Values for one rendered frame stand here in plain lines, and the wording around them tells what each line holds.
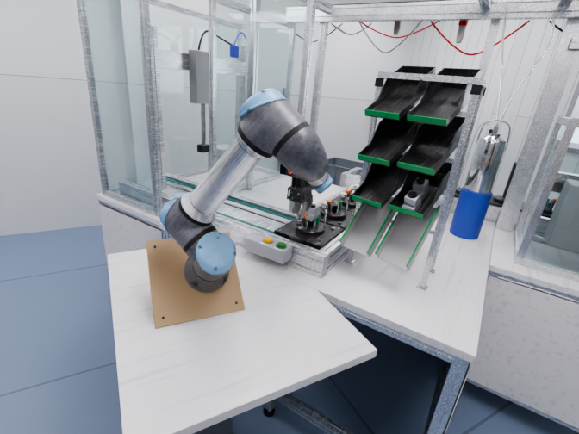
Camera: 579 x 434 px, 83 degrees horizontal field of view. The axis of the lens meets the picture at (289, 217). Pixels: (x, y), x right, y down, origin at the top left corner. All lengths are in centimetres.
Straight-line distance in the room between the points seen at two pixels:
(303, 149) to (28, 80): 329
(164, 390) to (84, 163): 319
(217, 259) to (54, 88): 308
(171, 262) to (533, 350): 173
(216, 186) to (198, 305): 43
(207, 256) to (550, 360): 171
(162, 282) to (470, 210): 161
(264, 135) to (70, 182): 331
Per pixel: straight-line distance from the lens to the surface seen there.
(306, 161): 79
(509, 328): 204
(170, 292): 116
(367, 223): 140
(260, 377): 98
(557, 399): 225
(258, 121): 81
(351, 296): 132
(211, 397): 95
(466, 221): 208
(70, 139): 389
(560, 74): 234
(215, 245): 98
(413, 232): 137
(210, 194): 93
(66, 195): 403
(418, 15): 241
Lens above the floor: 159
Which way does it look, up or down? 22 degrees down
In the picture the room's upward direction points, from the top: 5 degrees clockwise
